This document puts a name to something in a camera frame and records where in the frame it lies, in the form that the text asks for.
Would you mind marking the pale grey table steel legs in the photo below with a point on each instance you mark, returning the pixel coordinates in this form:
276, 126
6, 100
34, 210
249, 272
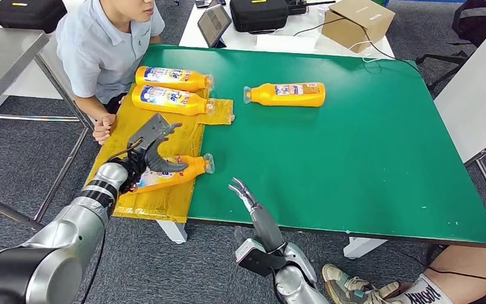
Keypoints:
473, 94

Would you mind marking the yellow taped cardboard mat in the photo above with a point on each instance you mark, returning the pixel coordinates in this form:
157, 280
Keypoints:
163, 205

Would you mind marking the black handheld radio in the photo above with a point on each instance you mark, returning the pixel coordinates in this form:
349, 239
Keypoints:
295, 6

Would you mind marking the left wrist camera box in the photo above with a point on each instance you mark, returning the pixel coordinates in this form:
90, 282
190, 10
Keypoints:
148, 132

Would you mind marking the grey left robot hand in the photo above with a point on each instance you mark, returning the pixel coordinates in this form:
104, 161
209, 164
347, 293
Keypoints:
163, 161

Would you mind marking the orange detergent bottle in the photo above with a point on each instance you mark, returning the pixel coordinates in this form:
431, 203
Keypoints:
190, 168
142, 81
140, 105
268, 96

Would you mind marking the white printed sock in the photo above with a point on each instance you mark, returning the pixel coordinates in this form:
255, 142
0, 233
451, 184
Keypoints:
427, 293

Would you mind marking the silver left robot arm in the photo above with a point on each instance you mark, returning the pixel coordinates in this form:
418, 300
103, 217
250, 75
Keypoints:
67, 235

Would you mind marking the grey sneaker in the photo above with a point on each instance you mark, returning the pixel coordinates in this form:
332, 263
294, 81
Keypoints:
352, 287

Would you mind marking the grey tablet on stand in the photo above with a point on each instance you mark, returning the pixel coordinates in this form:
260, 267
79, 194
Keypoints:
213, 23

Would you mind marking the brown cardboard box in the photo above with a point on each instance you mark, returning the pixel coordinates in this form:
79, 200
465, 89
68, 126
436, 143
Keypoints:
354, 27

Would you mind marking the white table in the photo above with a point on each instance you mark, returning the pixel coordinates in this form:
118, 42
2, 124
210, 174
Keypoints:
243, 40
37, 69

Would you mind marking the person's right forearm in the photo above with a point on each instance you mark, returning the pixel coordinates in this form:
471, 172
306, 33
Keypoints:
88, 107

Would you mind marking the black office chair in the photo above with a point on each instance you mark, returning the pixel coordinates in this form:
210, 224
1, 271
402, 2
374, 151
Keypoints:
473, 23

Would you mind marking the seated person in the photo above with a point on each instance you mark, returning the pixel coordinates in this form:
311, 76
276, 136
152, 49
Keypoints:
100, 46

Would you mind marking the black case with yellow label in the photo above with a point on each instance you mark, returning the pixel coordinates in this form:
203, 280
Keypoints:
259, 16
27, 14

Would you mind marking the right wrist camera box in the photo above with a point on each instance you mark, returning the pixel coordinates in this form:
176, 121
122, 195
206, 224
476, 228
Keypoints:
249, 251

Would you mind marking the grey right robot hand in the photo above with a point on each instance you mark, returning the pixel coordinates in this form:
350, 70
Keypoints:
268, 228

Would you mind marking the person's right hand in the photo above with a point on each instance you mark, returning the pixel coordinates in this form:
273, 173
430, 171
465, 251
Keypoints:
104, 128

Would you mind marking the white table leg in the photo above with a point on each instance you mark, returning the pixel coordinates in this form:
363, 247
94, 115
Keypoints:
174, 233
362, 248

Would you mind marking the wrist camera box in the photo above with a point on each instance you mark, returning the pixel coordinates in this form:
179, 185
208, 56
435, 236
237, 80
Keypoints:
148, 132
249, 251

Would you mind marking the person's bare leg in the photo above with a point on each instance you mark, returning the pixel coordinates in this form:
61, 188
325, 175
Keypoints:
469, 260

